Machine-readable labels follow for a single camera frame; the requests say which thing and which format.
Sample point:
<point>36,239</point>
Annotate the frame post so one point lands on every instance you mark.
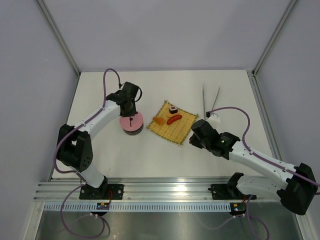
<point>275,35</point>
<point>58,36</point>

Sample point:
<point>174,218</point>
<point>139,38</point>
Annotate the round metal lunch box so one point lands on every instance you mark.
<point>132,131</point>

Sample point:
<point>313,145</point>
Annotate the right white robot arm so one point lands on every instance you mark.
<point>293,186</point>

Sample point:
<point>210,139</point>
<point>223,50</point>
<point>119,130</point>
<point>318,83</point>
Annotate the sushi roll toy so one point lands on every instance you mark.
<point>173,110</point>

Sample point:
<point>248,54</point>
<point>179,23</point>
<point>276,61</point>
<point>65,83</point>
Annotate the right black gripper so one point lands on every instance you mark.
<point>193,140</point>

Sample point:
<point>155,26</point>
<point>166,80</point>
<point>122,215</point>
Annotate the orange cheese wedge toy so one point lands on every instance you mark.
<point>159,120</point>

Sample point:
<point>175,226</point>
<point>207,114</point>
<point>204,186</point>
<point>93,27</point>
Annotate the red sausage toy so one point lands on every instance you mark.
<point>173,119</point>

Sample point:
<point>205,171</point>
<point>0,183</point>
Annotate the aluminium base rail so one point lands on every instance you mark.
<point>143,189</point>

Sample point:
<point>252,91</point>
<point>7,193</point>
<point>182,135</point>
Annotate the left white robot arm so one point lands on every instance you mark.
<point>74,145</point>

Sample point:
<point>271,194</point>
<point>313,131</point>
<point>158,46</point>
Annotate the left frame post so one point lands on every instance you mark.
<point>58,36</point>

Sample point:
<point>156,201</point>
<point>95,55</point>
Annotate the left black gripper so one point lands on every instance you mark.
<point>132,112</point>

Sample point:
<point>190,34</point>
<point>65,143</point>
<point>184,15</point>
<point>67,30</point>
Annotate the metal tongs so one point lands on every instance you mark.
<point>208,101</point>

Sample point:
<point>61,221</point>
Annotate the pink round lid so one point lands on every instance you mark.
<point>127,122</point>

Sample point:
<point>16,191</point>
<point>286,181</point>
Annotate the right frame post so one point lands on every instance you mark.
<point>275,35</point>

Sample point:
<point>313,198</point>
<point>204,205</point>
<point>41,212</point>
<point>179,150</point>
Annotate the white slotted cable duct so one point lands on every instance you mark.
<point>137,207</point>

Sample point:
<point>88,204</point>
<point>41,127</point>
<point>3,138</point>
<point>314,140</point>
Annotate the bamboo mat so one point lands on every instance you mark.
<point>178,131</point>

